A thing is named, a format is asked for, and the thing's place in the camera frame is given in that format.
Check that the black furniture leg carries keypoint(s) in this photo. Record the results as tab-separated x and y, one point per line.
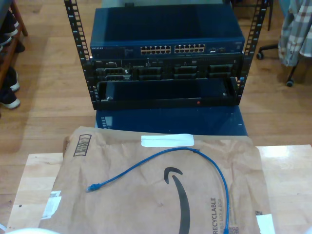
269	17

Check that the blue network switch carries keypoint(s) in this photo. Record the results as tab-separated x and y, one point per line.
170	26

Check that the small black box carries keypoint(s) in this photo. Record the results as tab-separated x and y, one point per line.
129	5

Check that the white paper label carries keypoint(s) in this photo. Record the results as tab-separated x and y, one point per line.
265	223
52	207

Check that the black rack frame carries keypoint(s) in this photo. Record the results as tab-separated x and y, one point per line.
87	73

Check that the dark striped shoe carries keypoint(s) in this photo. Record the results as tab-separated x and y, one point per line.
8	26

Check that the small white strip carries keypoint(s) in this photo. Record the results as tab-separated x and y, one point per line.
2	226

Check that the plaid shirt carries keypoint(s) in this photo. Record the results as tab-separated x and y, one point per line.
295	36

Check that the black rack server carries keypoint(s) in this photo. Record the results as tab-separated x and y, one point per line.
165	64

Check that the dark shoe white sole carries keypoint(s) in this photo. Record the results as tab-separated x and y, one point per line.
11	103
12	80

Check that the brown packing paper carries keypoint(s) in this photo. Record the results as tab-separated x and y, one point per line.
122	207

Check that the black office chair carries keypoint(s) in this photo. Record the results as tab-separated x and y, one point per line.
268	47

